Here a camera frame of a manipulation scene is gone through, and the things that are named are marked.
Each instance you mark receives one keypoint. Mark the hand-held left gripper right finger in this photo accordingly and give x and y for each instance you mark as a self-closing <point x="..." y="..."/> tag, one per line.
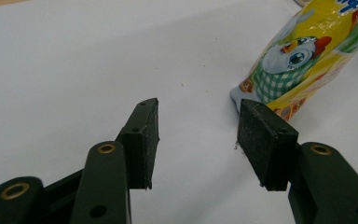
<point x="267" y="146"/>

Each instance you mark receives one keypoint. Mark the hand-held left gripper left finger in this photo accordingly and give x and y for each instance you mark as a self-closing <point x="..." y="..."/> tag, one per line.
<point x="105" y="186"/>

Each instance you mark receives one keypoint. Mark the yellow spouted seasoning pouch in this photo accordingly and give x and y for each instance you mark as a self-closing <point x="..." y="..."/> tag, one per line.
<point x="323" y="31"/>

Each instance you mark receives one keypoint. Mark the white paper sheet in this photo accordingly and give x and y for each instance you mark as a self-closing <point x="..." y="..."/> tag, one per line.
<point x="74" y="62"/>

